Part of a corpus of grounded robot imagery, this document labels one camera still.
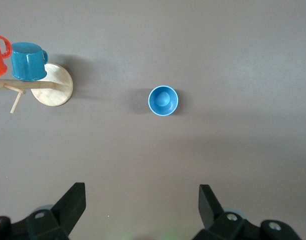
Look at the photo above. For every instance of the blue enamel mug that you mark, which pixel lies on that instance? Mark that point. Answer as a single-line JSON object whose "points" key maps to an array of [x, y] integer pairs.
{"points": [[28, 62]]}

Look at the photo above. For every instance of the blue plastic cup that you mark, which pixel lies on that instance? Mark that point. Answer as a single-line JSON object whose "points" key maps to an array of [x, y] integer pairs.
{"points": [[163, 100]]}

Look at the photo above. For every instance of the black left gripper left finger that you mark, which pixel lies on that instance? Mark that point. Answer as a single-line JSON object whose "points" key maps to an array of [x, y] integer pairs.
{"points": [[65, 212]]}

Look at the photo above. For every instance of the wooden mug tree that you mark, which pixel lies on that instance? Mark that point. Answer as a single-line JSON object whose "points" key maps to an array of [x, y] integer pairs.
{"points": [[55, 92]]}

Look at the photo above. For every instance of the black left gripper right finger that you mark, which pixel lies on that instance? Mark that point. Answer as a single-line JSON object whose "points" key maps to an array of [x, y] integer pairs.
{"points": [[215, 215]]}

